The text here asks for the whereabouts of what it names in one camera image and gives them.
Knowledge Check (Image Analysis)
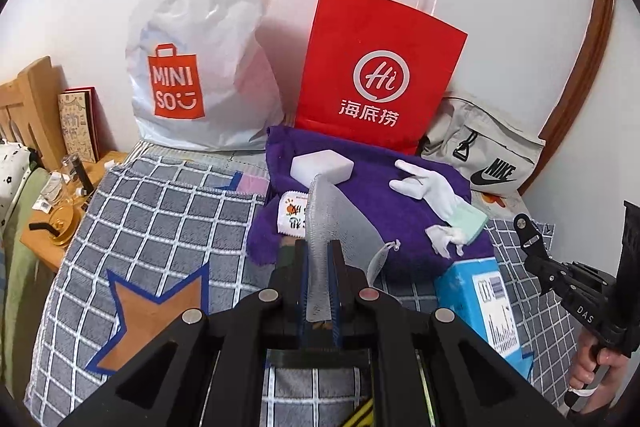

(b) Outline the white sponge block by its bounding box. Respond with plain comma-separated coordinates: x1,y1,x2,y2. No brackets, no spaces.
291,149,355,185

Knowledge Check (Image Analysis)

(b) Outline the white plastic shopping bag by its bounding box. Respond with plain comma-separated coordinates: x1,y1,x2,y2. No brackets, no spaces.
125,0,286,152

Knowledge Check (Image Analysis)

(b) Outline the red paper shopping bag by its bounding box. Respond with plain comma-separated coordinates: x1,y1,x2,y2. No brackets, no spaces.
295,0,468,156

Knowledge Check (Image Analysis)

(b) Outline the fruit print wipe packet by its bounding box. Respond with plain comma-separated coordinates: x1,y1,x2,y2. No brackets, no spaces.
277,192,311,238

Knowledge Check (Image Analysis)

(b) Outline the pale green sponge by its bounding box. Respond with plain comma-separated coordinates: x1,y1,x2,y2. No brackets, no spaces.
452,206,488,240

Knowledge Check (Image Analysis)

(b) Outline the person's right hand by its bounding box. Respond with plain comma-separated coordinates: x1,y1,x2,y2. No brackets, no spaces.
570,332,632,408

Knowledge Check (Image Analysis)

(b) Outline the wooden headboard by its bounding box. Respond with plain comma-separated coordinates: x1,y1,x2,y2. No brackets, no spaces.
0,56,68,172

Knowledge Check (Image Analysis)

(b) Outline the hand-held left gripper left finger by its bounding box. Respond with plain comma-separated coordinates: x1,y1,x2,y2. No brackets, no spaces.
57,239,308,427

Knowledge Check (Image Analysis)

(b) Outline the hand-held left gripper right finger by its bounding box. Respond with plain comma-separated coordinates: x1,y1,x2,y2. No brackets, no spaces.
327,241,576,427

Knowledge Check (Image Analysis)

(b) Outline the wooden nightstand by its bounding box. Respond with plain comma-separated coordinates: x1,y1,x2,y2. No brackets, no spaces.
20,150,130,273

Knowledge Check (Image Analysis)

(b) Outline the brown door frame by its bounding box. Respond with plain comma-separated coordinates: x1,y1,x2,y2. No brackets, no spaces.
520,0,618,195

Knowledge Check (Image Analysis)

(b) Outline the purple towel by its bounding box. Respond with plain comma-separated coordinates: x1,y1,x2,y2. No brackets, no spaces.
247,125,496,283

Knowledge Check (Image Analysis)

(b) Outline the patterned book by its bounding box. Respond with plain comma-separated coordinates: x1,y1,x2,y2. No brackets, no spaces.
57,87,101,164

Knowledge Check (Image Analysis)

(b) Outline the glass cup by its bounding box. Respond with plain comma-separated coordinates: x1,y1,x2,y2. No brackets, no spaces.
60,155,96,198

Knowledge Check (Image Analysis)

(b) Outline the grey checked blanket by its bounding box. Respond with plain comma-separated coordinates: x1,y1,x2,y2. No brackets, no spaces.
25,152,576,427

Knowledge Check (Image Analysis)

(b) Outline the blue tissue box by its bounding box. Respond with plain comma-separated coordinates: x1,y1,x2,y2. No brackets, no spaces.
434,257,523,365

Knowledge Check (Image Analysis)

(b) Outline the white flower pillow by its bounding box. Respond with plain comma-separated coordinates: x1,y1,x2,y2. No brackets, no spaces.
0,142,38,223

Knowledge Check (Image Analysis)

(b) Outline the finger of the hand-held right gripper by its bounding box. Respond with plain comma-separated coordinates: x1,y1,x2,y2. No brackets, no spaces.
513,213,557,280
616,201,640,313

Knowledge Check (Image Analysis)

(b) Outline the grey waist bag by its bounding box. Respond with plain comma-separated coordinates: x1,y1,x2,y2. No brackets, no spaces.
420,92,546,198

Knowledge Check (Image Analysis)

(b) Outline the white glove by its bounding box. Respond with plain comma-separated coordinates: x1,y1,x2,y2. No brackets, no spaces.
390,159,458,220
425,224,468,257

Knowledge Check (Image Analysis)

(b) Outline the clear mesh bag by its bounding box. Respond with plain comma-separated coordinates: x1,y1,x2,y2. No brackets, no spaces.
306,174,401,323

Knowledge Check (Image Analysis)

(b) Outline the green bedsheet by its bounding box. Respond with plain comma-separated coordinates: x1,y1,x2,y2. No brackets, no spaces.
0,167,56,388

